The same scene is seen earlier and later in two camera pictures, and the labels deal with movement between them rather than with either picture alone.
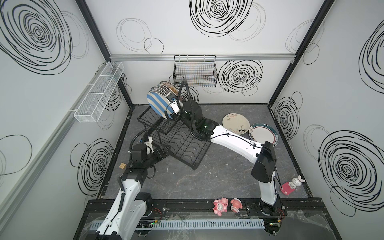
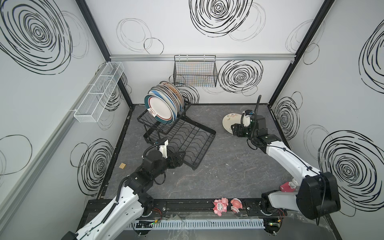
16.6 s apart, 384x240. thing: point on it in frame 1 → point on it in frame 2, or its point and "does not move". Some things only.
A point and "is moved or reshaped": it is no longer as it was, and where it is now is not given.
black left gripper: (162, 151) → (177, 159)
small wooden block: (122, 165) does not move
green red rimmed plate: (261, 132) is moved or reshaped
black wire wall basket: (200, 71) does not move
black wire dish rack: (174, 135) does not move
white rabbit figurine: (296, 182) does not move
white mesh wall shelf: (92, 105) does not move
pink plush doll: (220, 206) does not move
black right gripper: (182, 106) → (238, 129)
